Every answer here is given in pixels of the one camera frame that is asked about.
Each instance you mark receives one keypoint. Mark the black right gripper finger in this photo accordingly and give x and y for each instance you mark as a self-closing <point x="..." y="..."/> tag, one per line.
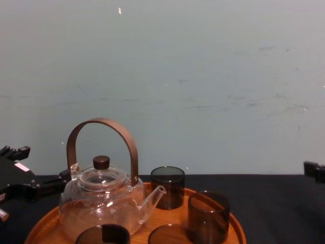
<point x="317" y="170"/>

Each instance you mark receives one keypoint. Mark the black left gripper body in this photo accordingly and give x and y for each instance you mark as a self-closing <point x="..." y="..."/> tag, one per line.
<point x="15" y="176"/>

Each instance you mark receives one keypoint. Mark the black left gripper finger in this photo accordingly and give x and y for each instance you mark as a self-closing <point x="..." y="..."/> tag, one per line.
<point x="52" y="185"/>
<point x="17" y="153"/>

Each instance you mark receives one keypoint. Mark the round wooden tray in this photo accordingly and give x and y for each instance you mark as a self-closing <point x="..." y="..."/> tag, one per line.
<point x="166" y="218"/>

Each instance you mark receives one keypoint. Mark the glass lid with brown knob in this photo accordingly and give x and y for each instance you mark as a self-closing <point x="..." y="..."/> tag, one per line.
<point x="101" y="175"/>

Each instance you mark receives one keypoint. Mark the black table cloth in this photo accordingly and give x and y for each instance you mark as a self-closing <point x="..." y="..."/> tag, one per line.
<point x="279" y="216"/>

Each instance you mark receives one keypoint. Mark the smoked glass cup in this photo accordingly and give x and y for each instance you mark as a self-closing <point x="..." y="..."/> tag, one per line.
<point x="167" y="190"/>
<point x="209" y="218"/>
<point x="167" y="235"/>
<point x="114" y="235"/>

